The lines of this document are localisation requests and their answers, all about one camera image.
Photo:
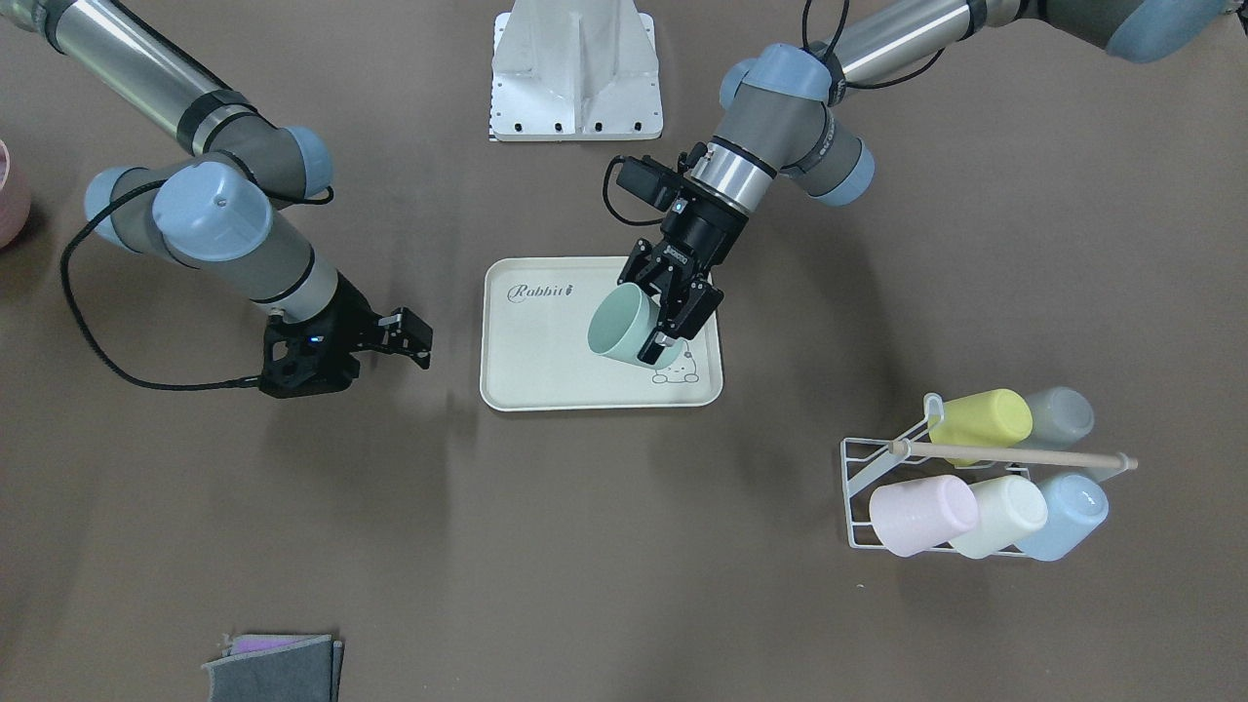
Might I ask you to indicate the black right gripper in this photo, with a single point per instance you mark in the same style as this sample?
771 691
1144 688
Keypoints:
349 323

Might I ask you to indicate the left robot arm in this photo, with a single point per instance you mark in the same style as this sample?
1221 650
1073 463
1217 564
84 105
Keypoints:
778 120

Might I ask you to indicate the cream plastic cup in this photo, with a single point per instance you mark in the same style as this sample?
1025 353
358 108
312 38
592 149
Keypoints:
1010 508

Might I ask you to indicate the folded grey cloth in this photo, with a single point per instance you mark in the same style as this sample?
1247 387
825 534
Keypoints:
271 667

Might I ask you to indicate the pink mug on board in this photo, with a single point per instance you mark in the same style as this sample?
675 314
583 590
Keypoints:
16 199

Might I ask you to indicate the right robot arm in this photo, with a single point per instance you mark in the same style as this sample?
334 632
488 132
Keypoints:
220 211

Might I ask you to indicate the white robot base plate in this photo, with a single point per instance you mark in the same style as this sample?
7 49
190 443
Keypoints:
567 70

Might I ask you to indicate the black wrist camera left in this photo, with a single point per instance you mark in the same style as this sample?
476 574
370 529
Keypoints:
653 183

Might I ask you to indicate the yellow plastic cup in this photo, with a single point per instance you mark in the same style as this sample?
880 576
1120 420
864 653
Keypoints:
998 418

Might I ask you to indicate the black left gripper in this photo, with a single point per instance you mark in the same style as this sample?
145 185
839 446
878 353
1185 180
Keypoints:
704 226

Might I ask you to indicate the grey plastic cup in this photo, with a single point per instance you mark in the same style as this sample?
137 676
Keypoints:
1061 418

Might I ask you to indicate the cream rabbit tray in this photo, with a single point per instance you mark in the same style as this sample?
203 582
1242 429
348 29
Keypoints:
535 354

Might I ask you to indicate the green plastic cup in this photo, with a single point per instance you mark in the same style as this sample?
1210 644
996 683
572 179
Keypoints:
623 323

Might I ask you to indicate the blue plastic cup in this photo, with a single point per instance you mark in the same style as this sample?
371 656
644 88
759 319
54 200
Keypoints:
1076 506

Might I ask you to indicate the white wire cup rack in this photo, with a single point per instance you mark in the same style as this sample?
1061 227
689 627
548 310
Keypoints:
866 464

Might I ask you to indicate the pink plastic cup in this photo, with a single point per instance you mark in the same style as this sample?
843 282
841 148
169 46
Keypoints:
918 514

